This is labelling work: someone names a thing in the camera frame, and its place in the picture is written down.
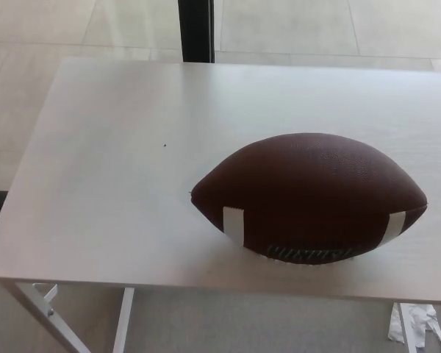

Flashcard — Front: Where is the brown american football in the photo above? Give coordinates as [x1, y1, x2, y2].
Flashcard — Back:
[189, 132, 429, 266]

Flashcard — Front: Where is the black vertical pillar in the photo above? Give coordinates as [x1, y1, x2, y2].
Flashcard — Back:
[177, 0, 216, 63]

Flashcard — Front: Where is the white upright table leg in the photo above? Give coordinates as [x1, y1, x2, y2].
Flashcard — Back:
[112, 287, 136, 353]
[396, 302, 424, 353]

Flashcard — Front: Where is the white diagonal table leg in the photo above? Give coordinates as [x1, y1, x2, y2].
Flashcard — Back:
[11, 282, 93, 353]

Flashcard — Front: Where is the crumpled white tape scrap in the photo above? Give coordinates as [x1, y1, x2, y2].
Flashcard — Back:
[386, 303, 441, 353]

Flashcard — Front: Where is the white metal bracket strut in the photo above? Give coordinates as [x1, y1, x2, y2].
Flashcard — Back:
[40, 283, 59, 303]

